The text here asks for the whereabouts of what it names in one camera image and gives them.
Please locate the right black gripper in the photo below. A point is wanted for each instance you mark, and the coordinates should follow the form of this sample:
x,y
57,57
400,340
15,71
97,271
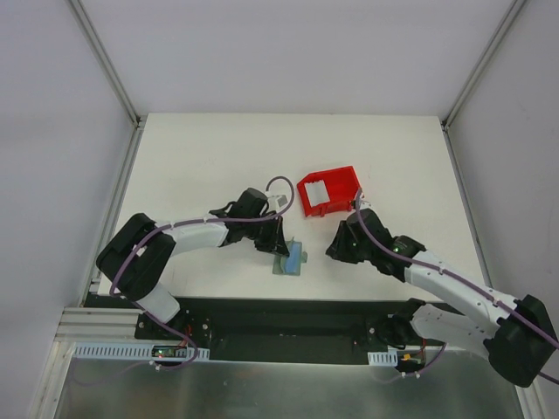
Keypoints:
x,y
342,243

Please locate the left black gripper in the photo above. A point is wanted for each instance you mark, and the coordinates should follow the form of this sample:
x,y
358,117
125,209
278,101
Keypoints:
x,y
271,236

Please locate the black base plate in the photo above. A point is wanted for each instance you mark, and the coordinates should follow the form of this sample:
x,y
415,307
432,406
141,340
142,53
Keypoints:
x,y
280,330

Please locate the left white cable duct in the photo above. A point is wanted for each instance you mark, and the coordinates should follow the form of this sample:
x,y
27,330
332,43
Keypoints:
x,y
139,352

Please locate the white cable duct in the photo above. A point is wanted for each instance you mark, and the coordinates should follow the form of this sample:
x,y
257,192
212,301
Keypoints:
x,y
139,352
383,359

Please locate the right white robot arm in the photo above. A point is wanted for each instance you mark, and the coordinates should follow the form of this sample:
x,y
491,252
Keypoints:
x,y
515,336

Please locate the red plastic bin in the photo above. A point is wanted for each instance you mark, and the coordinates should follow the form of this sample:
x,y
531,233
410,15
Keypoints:
x,y
342,184

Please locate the stack of white cards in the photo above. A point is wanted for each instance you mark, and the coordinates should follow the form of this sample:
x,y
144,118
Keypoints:
x,y
317,193

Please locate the left aluminium frame post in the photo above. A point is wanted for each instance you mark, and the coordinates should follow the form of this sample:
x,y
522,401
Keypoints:
x,y
92,37

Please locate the right white cable duct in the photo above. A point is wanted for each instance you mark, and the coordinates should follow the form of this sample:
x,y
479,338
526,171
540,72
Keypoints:
x,y
383,359

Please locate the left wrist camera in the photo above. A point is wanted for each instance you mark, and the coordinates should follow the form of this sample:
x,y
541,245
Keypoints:
x,y
276,202

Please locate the aluminium frame post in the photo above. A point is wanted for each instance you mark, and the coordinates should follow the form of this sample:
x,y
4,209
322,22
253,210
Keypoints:
x,y
493,45
92,37

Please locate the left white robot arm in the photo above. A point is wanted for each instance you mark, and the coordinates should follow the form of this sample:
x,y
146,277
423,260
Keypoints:
x,y
137,255

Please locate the right aluminium frame post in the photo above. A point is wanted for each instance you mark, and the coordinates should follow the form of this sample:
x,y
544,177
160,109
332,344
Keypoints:
x,y
493,45

